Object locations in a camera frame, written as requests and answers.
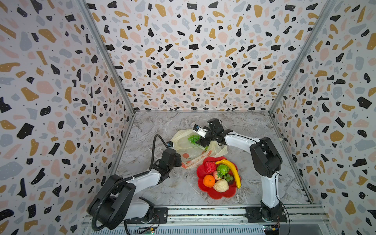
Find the yellow plastic fruit-print bag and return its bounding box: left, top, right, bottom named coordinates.
left=171, top=129, right=228, bottom=169

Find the green toy grape bunch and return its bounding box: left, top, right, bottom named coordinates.
left=188, top=135, right=201, bottom=145

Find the red flower-shaped plate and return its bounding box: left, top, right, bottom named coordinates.
left=196, top=157, right=240, bottom=200

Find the red toy fruit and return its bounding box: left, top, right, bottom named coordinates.
left=204, top=162, right=217, bottom=175

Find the yellow toy banana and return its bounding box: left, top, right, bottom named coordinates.
left=215, top=159, right=241, bottom=189

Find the green wrinkled toy fruit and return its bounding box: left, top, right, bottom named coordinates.
left=217, top=164, right=230, bottom=177

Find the orange toy fruit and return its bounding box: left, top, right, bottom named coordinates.
left=203, top=175, right=216, bottom=188

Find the cream white toy fruit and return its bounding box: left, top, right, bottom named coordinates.
left=213, top=179, right=229, bottom=193

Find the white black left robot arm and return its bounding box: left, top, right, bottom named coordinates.
left=87, top=148, right=182, bottom=232

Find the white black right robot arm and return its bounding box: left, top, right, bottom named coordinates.
left=193, top=118, right=283, bottom=221

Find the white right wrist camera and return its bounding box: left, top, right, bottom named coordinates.
left=193, top=124, right=208, bottom=138

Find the black corrugated left cable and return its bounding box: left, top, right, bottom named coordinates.
left=90, top=134, right=171, bottom=232

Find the aluminium left corner post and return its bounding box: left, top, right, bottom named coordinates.
left=76, top=0, right=135, bottom=117

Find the aluminium corner post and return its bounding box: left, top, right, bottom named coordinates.
left=268, top=0, right=337, bottom=116
left=76, top=0, right=135, bottom=117

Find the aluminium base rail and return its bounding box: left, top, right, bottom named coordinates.
left=81, top=204, right=335, bottom=235

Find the aluminium right corner post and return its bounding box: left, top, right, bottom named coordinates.
left=268, top=0, right=337, bottom=116

